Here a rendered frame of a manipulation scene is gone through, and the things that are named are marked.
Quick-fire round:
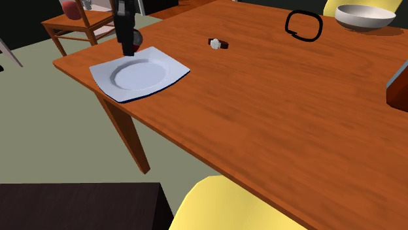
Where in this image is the white square plate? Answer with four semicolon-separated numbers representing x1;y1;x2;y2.
88;46;191;104

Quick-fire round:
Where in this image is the wooden chair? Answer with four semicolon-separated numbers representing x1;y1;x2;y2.
41;0;118;57

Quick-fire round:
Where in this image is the black loop band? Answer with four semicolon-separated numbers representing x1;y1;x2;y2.
284;9;324;43

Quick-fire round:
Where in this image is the dark robot stand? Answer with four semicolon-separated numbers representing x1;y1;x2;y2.
0;182;175;230

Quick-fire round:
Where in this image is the red-brown box with blue top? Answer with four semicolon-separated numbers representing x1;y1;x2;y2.
386;59;408;113

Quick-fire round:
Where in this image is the wooden table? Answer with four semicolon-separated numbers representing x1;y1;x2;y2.
52;0;408;230

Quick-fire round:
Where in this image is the wristwatch with dark red strap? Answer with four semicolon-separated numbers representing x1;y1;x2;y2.
208;38;230;50

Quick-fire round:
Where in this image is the dark red round object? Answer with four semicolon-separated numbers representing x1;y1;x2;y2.
133;28;144;53

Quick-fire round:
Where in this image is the yellow chair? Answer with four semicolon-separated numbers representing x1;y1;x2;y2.
168;174;309;230
323;0;404;18

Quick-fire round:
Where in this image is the white bowl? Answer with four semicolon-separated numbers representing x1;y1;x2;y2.
334;4;397;33

